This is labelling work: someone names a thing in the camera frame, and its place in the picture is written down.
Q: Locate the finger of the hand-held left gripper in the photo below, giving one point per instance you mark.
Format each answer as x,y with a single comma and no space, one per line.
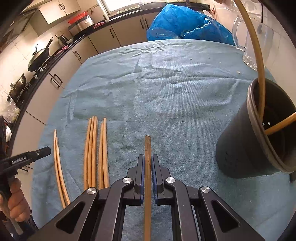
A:
41,152

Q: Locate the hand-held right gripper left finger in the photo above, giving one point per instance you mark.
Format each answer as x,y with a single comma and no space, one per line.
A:
141,176

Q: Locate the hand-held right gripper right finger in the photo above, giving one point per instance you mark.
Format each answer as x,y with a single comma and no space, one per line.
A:
154,176

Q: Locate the wooden chopstick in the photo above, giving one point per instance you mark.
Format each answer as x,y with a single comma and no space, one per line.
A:
87,157
57,166
147,153
101,160
258,46
94,157
61,171
105,157
90,157
282,124

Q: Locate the dark grey chopstick holder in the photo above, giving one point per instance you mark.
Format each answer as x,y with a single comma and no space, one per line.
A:
240,139

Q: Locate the person's left hand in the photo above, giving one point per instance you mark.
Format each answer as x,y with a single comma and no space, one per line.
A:
18,201

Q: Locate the clear plastic bag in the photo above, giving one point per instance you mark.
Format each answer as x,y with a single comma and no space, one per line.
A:
9,109

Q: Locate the black cooking pot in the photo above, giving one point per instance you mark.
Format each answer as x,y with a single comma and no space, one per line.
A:
18,89

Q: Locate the black gas stove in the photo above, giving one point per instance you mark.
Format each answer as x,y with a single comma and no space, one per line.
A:
39,69

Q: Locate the blue towel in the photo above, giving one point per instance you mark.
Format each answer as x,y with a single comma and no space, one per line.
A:
161,92

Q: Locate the black wok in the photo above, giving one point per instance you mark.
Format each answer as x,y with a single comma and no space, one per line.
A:
38,59

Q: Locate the small pink rag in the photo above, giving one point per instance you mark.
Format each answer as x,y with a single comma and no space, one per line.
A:
65,47

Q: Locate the steel kettle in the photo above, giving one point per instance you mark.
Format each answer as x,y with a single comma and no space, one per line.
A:
62,40

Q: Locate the dark range hood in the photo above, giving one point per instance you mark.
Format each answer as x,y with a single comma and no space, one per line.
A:
16,27

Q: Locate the stainless steel appliance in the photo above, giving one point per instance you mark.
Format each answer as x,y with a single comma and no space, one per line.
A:
81,25

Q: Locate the red plastic basin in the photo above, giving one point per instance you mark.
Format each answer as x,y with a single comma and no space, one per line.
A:
77,18

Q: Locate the pink cloth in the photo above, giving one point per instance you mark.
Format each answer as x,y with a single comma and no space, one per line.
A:
98,25

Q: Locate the beige upper cabinet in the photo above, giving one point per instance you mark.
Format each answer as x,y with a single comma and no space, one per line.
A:
57,11

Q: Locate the blue plastic bag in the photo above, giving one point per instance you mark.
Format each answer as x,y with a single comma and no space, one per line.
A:
175,23

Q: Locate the steel pan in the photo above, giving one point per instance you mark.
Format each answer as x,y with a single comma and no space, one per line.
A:
152,5

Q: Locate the clear glass pitcher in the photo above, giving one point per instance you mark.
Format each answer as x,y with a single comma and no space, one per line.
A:
267,34

